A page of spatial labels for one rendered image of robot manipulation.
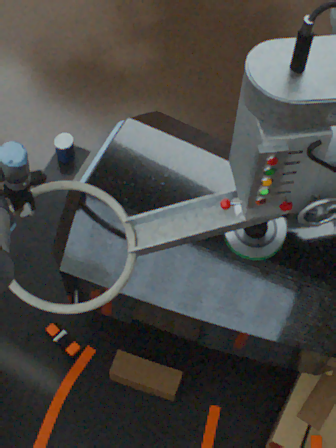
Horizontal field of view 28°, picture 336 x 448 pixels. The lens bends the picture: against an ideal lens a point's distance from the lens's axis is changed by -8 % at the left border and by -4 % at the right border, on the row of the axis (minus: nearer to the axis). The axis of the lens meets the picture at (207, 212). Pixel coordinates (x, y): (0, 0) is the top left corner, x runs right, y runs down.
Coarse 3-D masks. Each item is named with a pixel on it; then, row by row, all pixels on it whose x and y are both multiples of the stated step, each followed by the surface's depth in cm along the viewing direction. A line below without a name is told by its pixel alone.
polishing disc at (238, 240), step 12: (240, 216) 240; (240, 228) 238; (276, 228) 239; (228, 240) 235; (240, 240) 235; (252, 240) 236; (264, 240) 236; (276, 240) 236; (240, 252) 234; (252, 252) 234; (264, 252) 234
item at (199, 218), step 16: (224, 192) 224; (160, 208) 226; (176, 208) 226; (192, 208) 228; (208, 208) 227; (144, 224) 229; (160, 224) 228; (176, 224) 227; (192, 224) 226; (208, 224) 225; (224, 224) 219; (240, 224) 220; (144, 240) 227; (160, 240) 221; (176, 240) 221; (192, 240) 223
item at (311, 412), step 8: (328, 376) 282; (320, 384) 280; (328, 384) 280; (312, 392) 278; (320, 392) 278; (328, 392) 278; (312, 400) 276; (320, 400) 276; (328, 400) 277; (304, 408) 274; (312, 408) 274; (320, 408) 275; (328, 408) 275; (304, 416) 273; (312, 416) 273; (320, 416) 273; (312, 424) 271; (320, 424) 271
